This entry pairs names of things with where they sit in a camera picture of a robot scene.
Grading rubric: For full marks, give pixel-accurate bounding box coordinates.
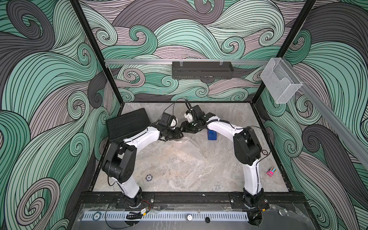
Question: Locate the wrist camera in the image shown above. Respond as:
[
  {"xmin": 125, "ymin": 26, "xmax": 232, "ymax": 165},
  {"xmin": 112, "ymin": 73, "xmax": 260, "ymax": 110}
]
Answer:
[
  {"xmin": 159, "ymin": 112, "xmax": 177, "ymax": 127},
  {"xmin": 184, "ymin": 105, "xmax": 205, "ymax": 123}
]

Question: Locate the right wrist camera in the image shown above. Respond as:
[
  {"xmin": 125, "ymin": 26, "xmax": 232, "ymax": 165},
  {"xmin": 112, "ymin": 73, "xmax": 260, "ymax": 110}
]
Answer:
[{"xmin": 184, "ymin": 105, "xmax": 205, "ymax": 123}]

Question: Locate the clear acrylic wall holder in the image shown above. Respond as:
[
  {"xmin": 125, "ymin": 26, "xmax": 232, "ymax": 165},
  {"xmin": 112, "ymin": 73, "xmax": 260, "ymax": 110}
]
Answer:
[{"xmin": 260, "ymin": 57, "xmax": 302, "ymax": 104}]

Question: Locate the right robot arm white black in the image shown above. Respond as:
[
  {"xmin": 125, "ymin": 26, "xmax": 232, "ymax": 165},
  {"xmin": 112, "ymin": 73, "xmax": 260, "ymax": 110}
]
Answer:
[{"xmin": 180, "ymin": 117, "xmax": 263, "ymax": 206}]

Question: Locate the pink small box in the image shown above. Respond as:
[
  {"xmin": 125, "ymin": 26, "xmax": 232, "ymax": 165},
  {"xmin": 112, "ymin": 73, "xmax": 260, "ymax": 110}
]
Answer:
[{"xmin": 266, "ymin": 167, "xmax": 277, "ymax": 177}]

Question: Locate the white slotted cable duct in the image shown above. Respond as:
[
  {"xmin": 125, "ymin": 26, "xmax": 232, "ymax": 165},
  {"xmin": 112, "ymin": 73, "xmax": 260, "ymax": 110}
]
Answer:
[{"xmin": 81, "ymin": 211, "xmax": 249, "ymax": 222}]

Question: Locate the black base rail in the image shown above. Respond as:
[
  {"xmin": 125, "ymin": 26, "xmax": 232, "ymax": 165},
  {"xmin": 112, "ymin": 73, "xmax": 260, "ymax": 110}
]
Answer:
[{"xmin": 77, "ymin": 192, "xmax": 306, "ymax": 209}]

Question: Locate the black wall tray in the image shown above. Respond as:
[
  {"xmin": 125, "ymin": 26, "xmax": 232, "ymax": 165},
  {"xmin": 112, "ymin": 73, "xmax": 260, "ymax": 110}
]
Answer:
[{"xmin": 172, "ymin": 61, "xmax": 234, "ymax": 80}]

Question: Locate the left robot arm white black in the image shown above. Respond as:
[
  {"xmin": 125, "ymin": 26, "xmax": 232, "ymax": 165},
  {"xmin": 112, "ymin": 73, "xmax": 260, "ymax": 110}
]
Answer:
[{"xmin": 101, "ymin": 126, "xmax": 184, "ymax": 199}]

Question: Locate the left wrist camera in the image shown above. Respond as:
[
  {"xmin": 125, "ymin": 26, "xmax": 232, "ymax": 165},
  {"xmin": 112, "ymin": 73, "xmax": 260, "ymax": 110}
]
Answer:
[{"xmin": 159, "ymin": 112, "xmax": 177, "ymax": 127}]

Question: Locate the blue box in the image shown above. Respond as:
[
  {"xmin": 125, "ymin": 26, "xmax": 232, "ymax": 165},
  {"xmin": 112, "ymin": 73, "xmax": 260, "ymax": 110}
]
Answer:
[{"xmin": 207, "ymin": 129, "xmax": 217, "ymax": 141}]

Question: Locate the black ribbed case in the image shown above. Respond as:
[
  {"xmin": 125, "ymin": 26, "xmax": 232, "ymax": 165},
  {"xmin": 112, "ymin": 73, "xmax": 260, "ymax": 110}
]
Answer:
[{"xmin": 106, "ymin": 108, "xmax": 151, "ymax": 141}]

